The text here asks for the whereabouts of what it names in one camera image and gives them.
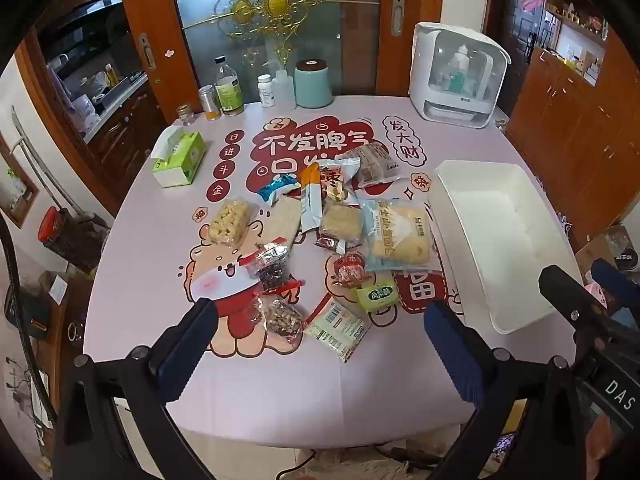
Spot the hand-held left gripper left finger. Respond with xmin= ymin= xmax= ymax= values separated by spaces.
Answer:
xmin=52 ymin=298 xmax=219 ymax=480

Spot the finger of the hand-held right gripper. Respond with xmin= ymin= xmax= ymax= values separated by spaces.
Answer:
xmin=539 ymin=265 xmax=616 ymax=356
xmin=591 ymin=258 xmax=640 ymax=321

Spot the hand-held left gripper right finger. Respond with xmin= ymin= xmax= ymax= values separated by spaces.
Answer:
xmin=424 ymin=300 xmax=596 ymax=480

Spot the white plastic bin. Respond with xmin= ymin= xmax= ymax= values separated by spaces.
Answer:
xmin=429 ymin=160 xmax=586 ymax=335

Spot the pale labelled snack packet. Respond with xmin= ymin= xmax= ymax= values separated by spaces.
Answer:
xmin=302 ymin=296 xmax=372 ymax=363

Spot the yellow puffed snack pack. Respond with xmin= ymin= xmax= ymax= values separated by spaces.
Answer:
xmin=207 ymin=199 xmax=261 ymax=248

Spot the brown paper snack packet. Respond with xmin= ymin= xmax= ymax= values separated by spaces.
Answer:
xmin=260 ymin=196 xmax=303 ymax=256

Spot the cardboard box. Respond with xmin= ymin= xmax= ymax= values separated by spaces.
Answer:
xmin=575 ymin=225 xmax=636 ymax=286

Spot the pink printed table cover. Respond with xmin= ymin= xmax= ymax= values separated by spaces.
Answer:
xmin=82 ymin=95 xmax=588 ymax=448

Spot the green small packet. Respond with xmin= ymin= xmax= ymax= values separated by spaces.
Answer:
xmin=352 ymin=280 xmax=400 ymax=313

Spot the clear nut packet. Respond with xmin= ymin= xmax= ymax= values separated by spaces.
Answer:
xmin=254 ymin=294 xmax=307 ymax=346

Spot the dark dried fruit packet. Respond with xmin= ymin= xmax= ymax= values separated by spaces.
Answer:
xmin=240 ymin=242 xmax=306 ymax=296

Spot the red candy packet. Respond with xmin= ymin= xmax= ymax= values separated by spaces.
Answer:
xmin=332 ymin=252 xmax=366 ymax=288

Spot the wooden cabinet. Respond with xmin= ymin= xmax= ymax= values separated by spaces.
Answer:
xmin=505 ymin=25 xmax=640 ymax=256

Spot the small dark red packet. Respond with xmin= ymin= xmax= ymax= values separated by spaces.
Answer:
xmin=314 ymin=235 xmax=348 ymax=256

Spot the red lid jar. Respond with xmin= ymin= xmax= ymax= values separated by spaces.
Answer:
xmin=39 ymin=206 xmax=108 ymax=273

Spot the round cookie packet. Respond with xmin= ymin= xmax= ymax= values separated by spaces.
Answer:
xmin=317 ymin=200 xmax=365 ymax=246

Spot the blue white small packet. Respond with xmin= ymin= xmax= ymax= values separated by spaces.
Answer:
xmin=257 ymin=172 xmax=301 ymax=206

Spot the green tissue box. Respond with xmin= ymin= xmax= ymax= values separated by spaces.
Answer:
xmin=150 ymin=125 xmax=207 ymax=189

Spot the orange white stick packet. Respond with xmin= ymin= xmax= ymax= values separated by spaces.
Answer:
xmin=299 ymin=162 xmax=325 ymax=233

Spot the brown biscuit packet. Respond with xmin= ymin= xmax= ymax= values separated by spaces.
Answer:
xmin=345 ymin=142 xmax=403 ymax=188

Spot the red white snack bag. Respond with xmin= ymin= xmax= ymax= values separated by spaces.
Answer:
xmin=317 ymin=157 xmax=362 ymax=206

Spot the white sterilizer cabinet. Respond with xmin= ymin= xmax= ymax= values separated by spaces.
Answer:
xmin=408 ymin=22 xmax=513 ymax=130

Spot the framed picture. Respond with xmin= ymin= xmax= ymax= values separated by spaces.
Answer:
xmin=0 ymin=135 xmax=40 ymax=228

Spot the metal can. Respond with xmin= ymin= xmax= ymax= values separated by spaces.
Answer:
xmin=199 ymin=85 xmax=222 ymax=121

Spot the dark wooden door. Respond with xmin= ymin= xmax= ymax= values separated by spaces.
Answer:
xmin=500 ymin=0 xmax=548 ymax=63

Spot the glass bottle green label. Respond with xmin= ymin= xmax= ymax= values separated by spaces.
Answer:
xmin=214 ymin=56 xmax=244 ymax=116

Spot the white pill bottle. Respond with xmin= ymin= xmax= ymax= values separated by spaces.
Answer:
xmin=257 ymin=74 xmax=277 ymax=108

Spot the white squeeze bottle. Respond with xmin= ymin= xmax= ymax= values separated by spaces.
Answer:
xmin=260 ymin=57 xmax=297 ymax=106

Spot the teal canister brown lid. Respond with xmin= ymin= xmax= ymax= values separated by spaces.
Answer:
xmin=293 ymin=59 xmax=334 ymax=109

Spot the glass door gold ornament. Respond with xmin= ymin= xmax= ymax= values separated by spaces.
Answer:
xmin=167 ymin=0 xmax=396 ymax=98

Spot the black cable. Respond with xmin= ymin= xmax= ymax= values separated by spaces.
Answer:
xmin=0 ymin=220 xmax=56 ymax=426

